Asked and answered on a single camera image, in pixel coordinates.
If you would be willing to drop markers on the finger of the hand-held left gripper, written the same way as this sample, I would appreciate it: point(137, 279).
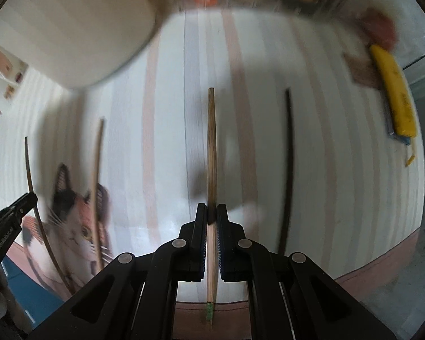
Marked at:
point(21, 205)

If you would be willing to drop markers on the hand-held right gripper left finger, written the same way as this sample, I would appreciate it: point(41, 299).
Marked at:
point(198, 226)

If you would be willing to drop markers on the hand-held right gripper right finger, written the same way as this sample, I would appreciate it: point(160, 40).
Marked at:
point(224, 226)

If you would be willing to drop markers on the bamboo chopstick green tip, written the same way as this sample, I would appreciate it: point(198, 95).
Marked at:
point(211, 148)

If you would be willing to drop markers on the cream cylindrical utensil holder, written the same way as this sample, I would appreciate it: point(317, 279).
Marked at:
point(74, 24)

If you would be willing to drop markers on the bamboo chopstick blue tip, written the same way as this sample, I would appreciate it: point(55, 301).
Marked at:
point(46, 246)
point(95, 184)

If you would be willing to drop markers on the dark wooden chopstick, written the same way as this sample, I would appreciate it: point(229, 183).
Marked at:
point(289, 166)

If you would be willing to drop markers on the striped cat print tablecloth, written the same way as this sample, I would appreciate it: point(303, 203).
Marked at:
point(251, 131)

